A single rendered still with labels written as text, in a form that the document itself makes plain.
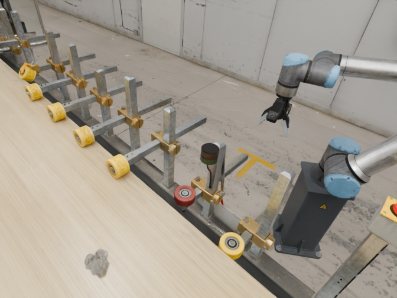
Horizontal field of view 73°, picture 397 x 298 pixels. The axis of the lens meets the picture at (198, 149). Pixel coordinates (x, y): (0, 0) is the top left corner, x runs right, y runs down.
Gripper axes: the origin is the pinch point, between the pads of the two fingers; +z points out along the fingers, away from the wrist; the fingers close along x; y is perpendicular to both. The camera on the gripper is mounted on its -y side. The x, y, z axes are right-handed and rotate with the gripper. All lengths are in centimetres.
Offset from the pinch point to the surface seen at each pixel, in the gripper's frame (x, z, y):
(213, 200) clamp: 0.1, 8.3, -46.8
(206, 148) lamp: 4, -18, -50
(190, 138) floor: 97, 94, 67
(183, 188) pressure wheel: 10, 3, -54
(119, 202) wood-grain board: 23, 4, -73
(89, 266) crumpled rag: 11, 3, -94
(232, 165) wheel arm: 4.8, 7.8, -25.5
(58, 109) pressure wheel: 81, -3, -60
